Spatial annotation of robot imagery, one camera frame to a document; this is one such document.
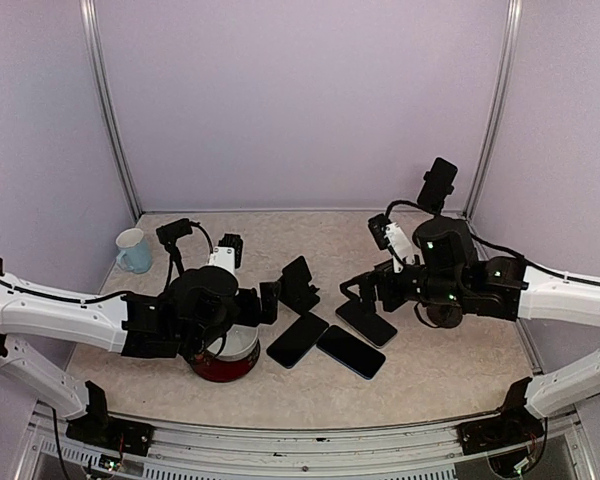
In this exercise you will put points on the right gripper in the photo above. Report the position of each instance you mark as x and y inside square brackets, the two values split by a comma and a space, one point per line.
[381, 276]

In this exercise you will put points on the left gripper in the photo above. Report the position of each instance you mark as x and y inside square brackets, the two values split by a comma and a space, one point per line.
[269, 300]

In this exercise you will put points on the silver-edged black smartphone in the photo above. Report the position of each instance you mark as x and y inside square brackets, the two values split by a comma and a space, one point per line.
[371, 326]

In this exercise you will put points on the black pole phone stand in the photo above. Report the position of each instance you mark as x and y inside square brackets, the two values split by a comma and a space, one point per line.
[436, 188]
[168, 235]

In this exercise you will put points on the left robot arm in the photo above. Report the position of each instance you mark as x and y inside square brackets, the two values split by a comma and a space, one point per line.
[195, 310]

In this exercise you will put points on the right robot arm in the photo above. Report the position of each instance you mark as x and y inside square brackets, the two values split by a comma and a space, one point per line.
[439, 271]

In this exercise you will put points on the black folding phone stand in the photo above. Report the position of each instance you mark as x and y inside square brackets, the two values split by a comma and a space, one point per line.
[294, 289]

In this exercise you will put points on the white ceramic bowl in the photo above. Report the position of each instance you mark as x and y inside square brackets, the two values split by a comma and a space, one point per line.
[236, 345]

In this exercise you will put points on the blue-edged black smartphone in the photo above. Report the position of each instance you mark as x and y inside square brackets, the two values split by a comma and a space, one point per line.
[351, 352]

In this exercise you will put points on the red floral plate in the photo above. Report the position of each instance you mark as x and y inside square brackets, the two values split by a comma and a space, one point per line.
[217, 370]

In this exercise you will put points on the light blue mug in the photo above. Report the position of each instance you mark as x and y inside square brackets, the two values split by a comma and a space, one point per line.
[134, 254]

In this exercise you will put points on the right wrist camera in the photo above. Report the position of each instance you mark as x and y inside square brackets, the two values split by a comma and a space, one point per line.
[377, 226]

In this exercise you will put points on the round-base plate phone stand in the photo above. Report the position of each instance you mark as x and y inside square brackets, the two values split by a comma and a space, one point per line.
[443, 316]

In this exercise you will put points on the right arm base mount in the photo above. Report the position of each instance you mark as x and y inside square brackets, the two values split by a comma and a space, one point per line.
[513, 424]

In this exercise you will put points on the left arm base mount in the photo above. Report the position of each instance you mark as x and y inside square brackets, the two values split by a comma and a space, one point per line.
[98, 428]

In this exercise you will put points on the right aluminium frame post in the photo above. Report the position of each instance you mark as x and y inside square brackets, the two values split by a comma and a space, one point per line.
[497, 107]

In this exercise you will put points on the aluminium frame post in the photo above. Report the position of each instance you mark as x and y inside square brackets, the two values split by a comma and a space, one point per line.
[89, 17]
[497, 107]

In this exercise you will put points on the left aluminium frame post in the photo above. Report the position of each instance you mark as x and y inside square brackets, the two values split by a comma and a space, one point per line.
[89, 17]

